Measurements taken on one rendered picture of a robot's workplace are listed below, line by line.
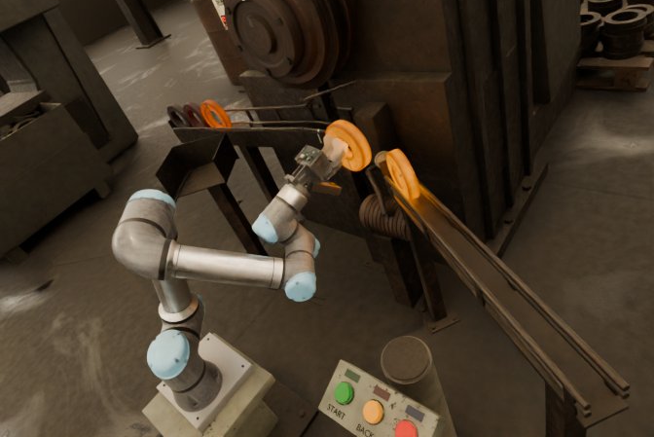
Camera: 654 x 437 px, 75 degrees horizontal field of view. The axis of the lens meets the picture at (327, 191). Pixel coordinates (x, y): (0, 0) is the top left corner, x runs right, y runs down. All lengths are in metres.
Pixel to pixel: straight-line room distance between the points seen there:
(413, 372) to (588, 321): 0.84
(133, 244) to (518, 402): 1.22
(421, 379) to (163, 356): 0.70
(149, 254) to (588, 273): 1.51
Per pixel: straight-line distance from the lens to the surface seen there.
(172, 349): 1.32
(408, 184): 1.16
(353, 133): 1.13
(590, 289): 1.82
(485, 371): 1.63
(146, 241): 1.03
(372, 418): 0.93
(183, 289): 1.31
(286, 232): 1.10
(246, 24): 1.38
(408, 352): 1.08
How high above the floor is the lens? 1.44
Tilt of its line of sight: 36 degrees down
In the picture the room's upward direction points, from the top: 22 degrees counter-clockwise
